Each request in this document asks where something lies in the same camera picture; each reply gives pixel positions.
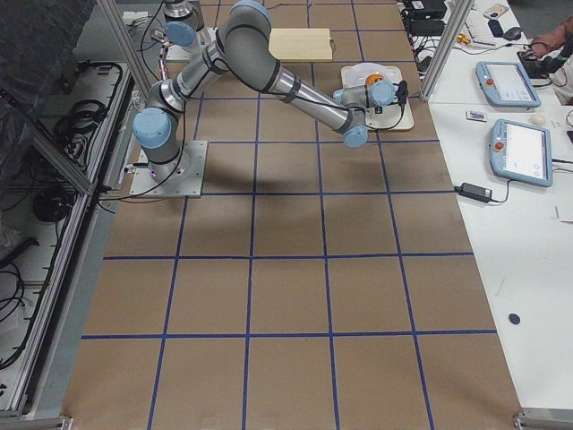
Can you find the black computer mouse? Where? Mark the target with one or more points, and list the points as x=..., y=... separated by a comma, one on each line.
x=512, y=34

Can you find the teach pendant lower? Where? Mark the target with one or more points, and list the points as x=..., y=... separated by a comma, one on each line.
x=521, y=152

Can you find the teach pendant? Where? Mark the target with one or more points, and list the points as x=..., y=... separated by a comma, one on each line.
x=521, y=152
x=506, y=85

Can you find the small card box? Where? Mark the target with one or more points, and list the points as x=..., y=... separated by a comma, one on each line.
x=476, y=116

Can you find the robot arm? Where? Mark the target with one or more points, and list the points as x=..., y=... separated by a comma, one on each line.
x=241, y=47
x=185, y=26

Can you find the aluminium frame post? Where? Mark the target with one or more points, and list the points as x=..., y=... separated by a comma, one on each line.
x=457, y=18

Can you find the cream bear tray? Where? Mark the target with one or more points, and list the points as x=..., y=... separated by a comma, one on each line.
x=393, y=117

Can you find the white round plate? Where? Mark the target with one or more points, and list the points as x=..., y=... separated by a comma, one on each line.
x=356, y=74

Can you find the teach pendant upper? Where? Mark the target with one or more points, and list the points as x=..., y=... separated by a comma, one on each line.
x=506, y=85

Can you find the person at desk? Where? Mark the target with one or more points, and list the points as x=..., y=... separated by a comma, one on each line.
x=545, y=44

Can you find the black power adapter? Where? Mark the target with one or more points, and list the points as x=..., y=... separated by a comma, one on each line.
x=474, y=192

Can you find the gold cylinder tool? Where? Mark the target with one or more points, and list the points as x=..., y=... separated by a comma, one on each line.
x=463, y=39

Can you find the bamboo cutting board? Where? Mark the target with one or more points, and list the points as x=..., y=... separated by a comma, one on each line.
x=298, y=45

